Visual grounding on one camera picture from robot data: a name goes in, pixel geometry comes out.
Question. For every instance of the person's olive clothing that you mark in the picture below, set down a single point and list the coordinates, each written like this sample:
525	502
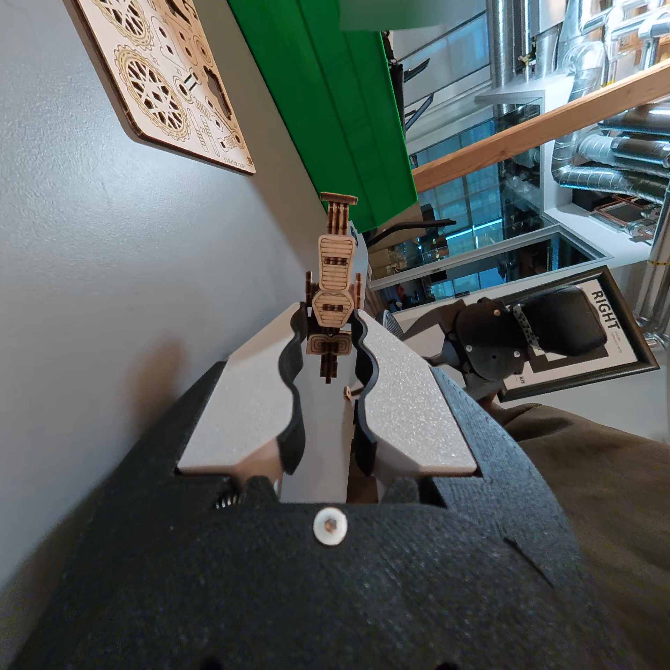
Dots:
602	497

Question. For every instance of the silver ventilation duct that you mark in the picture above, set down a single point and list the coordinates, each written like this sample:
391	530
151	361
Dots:
581	57
617	157

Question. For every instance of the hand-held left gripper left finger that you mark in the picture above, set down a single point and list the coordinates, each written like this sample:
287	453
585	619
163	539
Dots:
235	413

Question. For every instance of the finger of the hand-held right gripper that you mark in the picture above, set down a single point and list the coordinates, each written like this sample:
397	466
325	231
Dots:
432	335

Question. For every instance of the wooden beam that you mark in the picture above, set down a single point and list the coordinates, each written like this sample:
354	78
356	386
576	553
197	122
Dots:
523	136

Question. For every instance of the green cloth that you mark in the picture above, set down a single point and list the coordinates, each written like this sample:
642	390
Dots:
340	104

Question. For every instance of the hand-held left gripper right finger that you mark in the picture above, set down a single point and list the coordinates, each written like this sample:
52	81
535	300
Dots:
413	413

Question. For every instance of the wooden puzzle model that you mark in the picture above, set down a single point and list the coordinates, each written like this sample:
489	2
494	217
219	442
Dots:
335	272

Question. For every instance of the wooden puzzle sheet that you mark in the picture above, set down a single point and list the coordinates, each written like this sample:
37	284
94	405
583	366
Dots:
204	146

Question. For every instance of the silver pipe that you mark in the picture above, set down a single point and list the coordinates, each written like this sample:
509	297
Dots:
657	272

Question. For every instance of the grey desk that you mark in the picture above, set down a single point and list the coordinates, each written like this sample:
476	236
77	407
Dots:
104	261

